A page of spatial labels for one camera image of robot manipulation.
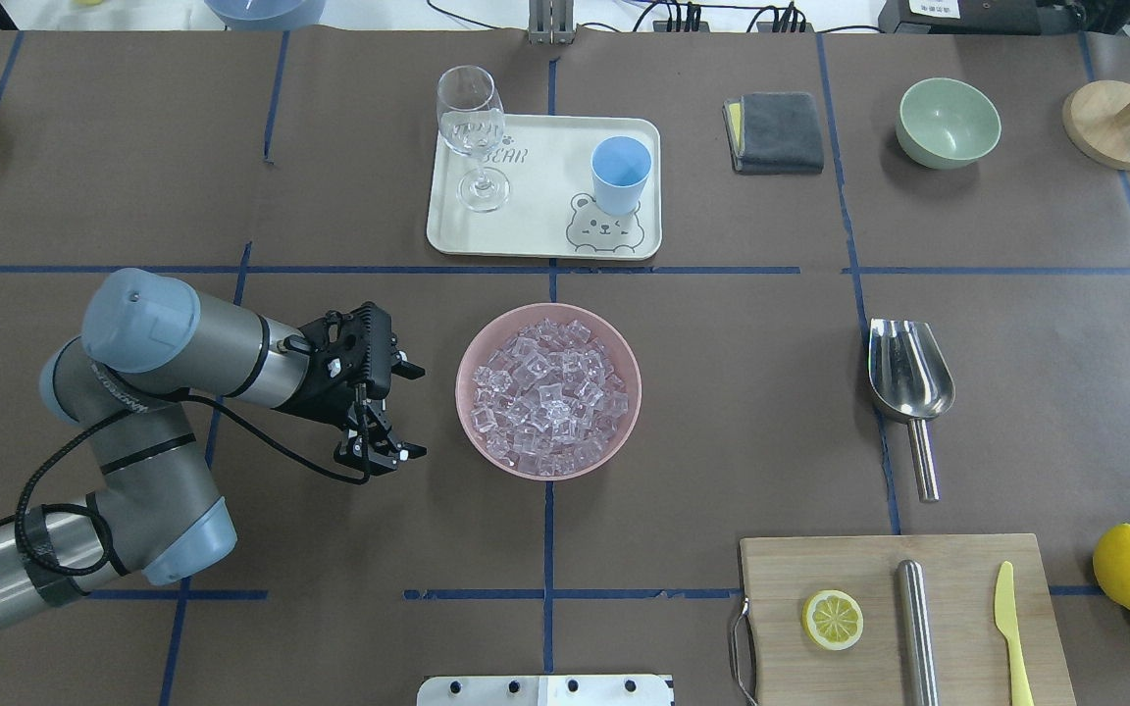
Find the steel ice scoop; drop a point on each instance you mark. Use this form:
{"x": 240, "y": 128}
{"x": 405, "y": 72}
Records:
{"x": 912, "y": 384}

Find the clear wine glass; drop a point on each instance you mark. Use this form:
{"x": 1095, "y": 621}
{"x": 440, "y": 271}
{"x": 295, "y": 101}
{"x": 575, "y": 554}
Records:
{"x": 472, "y": 123}

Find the steel cylindrical muddler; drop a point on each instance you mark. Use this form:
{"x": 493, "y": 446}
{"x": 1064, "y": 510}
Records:
{"x": 922, "y": 682}

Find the wooden cutting board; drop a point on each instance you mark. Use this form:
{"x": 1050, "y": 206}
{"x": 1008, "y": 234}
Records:
{"x": 779, "y": 575}

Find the lemon half slice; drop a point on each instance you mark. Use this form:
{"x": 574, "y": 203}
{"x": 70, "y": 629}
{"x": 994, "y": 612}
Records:
{"x": 832, "y": 619}

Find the green bowl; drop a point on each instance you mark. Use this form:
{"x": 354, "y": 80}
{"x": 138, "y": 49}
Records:
{"x": 945, "y": 124}

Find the pink bowl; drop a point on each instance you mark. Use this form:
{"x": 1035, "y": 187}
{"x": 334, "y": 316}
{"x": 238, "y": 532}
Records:
{"x": 548, "y": 404}

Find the blue bowl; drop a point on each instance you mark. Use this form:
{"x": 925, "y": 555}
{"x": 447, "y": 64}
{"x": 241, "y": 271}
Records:
{"x": 268, "y": 15}

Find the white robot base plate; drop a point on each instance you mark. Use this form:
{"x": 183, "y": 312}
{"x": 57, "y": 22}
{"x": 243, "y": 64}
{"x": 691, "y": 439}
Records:
{"x": 598, "y": 689}

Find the yellow plastic knife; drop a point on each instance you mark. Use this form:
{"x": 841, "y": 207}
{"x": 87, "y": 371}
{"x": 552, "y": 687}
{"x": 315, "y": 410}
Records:
{"x": 1006, "y": 621}

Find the grey folded cloth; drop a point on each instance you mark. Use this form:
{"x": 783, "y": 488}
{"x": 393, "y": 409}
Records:
{"x": 774, "y": 133}

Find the cream bear tray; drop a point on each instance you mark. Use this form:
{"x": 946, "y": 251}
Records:
{"x": 550, "y": 212}

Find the clear ice cubes pile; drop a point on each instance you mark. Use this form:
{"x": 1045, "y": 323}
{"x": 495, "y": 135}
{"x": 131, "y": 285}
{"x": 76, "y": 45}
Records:
{"x": 547, "y": 397}

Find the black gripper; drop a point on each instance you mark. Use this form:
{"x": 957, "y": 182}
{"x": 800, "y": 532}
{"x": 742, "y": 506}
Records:
{"x": 321, "y": 396}

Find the light blue cup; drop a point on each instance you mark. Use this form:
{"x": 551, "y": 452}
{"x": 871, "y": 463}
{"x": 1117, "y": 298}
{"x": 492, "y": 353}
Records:
{"x": 620, "y": 167}

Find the wooden mug tree stand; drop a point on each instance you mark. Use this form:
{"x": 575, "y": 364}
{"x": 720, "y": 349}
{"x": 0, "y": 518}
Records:
{"x": 1096, "y": 117}

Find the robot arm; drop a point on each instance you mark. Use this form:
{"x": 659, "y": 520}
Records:
{"x": 132, "y": 493}

